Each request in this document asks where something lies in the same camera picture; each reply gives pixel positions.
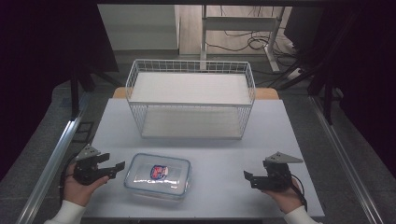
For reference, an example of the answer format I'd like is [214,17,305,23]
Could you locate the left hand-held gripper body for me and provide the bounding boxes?
[73,145,110,187]

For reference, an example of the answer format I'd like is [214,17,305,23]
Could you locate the white desk frame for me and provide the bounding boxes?
[200,4,286,73]

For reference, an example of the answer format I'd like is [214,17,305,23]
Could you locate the white wire rack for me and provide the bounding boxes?
[124,59,257,141]

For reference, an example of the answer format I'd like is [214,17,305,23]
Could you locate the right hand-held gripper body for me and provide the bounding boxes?
[262,151,304,191]

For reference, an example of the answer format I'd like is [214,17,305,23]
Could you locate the person's left hand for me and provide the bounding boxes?
[63,163,110,207]

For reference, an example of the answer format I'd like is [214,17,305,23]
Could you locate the clear food container blue rim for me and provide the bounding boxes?
[123,152,192,201]

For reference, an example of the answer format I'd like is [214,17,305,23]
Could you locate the aluminium rail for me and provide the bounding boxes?
[309,94,385,224]
[15,92,92,224]

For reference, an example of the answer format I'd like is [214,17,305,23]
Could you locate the wooden board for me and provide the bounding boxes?
[111,86,280,101]

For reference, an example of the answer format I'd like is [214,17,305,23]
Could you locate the black floor cables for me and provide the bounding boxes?
[205,5,302,68]

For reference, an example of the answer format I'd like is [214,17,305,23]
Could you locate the white cabinet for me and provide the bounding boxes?
[97,4,181,51]

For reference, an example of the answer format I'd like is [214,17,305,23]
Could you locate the black metal stand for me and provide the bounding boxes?
[274,55,345,126]
[68,60,122,121]

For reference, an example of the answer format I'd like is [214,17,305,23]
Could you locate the person's right hand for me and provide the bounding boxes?
[262,178,305,215]

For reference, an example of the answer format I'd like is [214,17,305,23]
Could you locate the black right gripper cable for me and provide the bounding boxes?
[290,173,309,213]

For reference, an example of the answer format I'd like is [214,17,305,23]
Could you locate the dark curtain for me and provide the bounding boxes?
[283,0,396,178]
[0,0,120,181]

